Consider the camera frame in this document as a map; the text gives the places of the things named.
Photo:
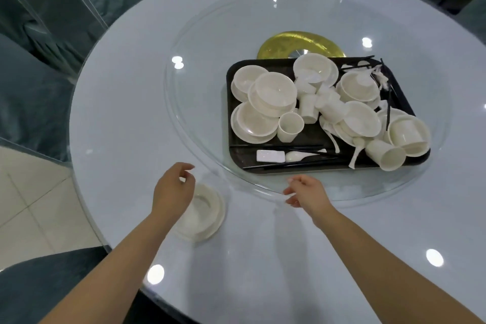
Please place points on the person's right hand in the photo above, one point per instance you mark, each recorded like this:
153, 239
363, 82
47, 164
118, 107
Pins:
311, 198

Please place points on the person's right forearm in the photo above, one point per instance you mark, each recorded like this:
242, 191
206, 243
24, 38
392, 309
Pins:
398, 278

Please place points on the gold turntable base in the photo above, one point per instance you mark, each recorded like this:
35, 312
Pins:
273, 46

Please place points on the black tray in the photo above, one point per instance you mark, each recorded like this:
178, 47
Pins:
311, 134

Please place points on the person's left forearm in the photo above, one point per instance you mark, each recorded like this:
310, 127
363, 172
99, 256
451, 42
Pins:
106, 278

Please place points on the white chopstick rest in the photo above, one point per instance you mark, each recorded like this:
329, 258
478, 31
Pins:
270, 156

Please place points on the white round table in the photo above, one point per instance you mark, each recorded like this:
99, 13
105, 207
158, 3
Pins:
125, 107

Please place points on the glass lazy susan turntable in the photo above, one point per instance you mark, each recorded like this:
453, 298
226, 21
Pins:
197, 107

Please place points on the person's left hand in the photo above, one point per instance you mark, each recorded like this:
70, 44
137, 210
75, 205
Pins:
171, 194

